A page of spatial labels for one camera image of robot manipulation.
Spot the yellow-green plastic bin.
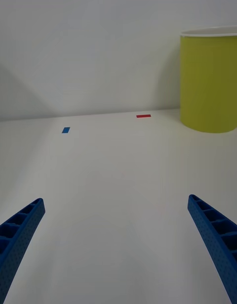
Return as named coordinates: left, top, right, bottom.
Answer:
left=179, top=25, right=237, bottom=134

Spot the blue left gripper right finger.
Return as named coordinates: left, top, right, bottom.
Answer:
left=187, top=194, right=237, bottom=304

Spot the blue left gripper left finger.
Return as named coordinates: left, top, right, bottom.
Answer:
left=0, top=197, right=46, bottom=304

